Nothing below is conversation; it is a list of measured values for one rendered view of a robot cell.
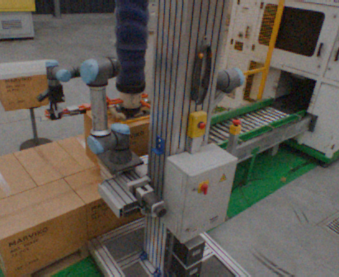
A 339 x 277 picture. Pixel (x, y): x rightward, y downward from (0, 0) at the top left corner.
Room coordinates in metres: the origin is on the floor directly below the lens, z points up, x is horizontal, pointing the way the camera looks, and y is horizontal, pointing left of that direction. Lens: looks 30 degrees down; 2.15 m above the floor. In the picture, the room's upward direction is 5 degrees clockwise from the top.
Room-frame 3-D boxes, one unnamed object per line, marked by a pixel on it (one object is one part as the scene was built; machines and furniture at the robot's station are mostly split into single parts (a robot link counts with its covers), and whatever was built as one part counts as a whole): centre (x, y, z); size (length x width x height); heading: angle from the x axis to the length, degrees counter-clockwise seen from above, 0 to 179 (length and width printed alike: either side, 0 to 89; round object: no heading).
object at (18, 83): (3.44, 1.61, 0.82); 0.60 x 0.40 x 0.40; 126
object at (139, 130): (2.34, 0.32, 0.88); 0.60 x 0.40 x 0.40; 130
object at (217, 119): (3.64, -0.75, 0.60); 1.60 x 0.10 x 0.09; 132
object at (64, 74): (1.90, 0.66, 1.50); 0.11 x 0.11 x 0.08; 49
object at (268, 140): (2.96, -0.88, 0.50); 2.31 x 0.05 x 0.19; 132
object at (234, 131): (2.43, -0.56, 0.50); 0.07 x 0.07 x 1.00; 42
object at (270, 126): (3.24, -1.11, 0.60); 1.60 x 0.10 x 0.09; 132
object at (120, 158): (1.73, 0.29, 1.09); 0.15 x 0.15 x 0.10
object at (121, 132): (1.72, 0.29, 1.20); 0.13 x 0.12 x 0.14; 138
